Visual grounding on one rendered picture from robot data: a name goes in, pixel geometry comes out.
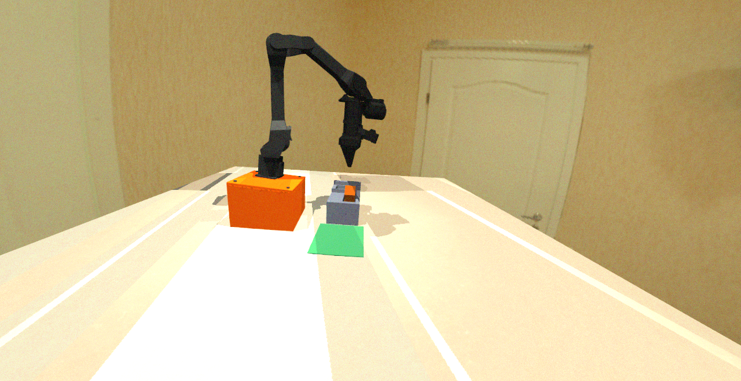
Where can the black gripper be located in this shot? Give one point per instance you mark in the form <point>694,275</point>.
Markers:
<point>350,141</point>

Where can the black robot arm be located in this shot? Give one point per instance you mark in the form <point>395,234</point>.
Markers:
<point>271,165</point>

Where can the orange l-shaped part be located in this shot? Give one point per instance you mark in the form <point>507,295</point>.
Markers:
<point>349,194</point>

